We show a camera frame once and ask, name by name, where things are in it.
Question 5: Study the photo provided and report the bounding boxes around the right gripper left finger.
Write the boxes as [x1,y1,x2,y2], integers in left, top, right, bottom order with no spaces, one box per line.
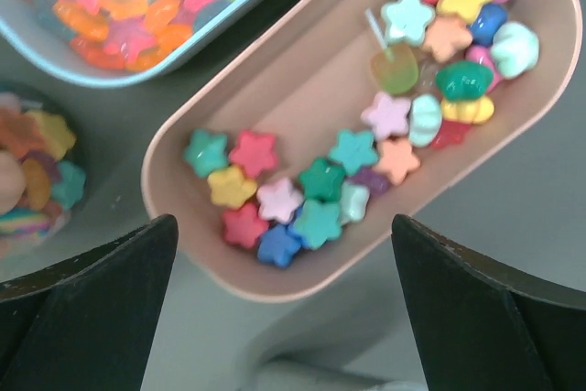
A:
[1,214,179,390]

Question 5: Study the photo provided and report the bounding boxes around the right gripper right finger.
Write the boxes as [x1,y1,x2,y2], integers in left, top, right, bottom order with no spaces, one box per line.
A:
[391,214,585,390]

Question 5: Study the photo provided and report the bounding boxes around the clear plastic jar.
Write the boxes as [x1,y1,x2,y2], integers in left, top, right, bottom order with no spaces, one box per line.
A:
[1,81,87,258]

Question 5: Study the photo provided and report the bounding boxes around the clear round jar lid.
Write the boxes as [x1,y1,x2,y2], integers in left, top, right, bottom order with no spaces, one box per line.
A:
[250,360,428,391]

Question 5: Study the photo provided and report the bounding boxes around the pink tray of star candies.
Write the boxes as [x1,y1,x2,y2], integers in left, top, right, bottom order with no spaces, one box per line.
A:
[141,0,583,303]

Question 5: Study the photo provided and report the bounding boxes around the light blue tray of gummies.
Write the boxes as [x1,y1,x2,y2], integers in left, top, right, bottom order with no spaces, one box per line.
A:
[1,0,261,88]

